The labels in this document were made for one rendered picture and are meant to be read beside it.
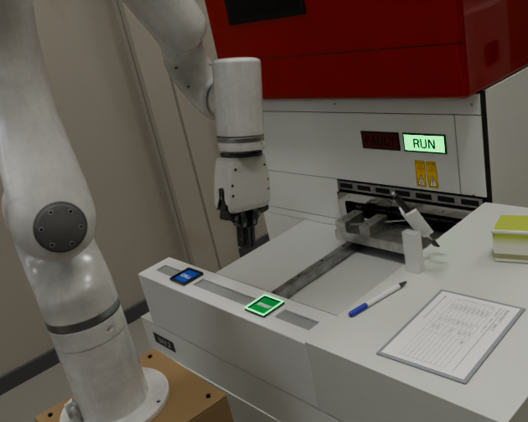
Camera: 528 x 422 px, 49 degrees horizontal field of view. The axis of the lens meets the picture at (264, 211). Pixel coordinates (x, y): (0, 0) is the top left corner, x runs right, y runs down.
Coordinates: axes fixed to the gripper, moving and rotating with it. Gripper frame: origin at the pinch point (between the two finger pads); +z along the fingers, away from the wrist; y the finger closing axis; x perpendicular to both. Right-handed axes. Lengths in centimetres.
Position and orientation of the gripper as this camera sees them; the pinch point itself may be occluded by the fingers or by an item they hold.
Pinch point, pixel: (245, 236)
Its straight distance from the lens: 106.6
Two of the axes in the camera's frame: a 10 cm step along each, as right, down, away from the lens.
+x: 6.7, 1.4, -7.3
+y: -7.4, 1.9, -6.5
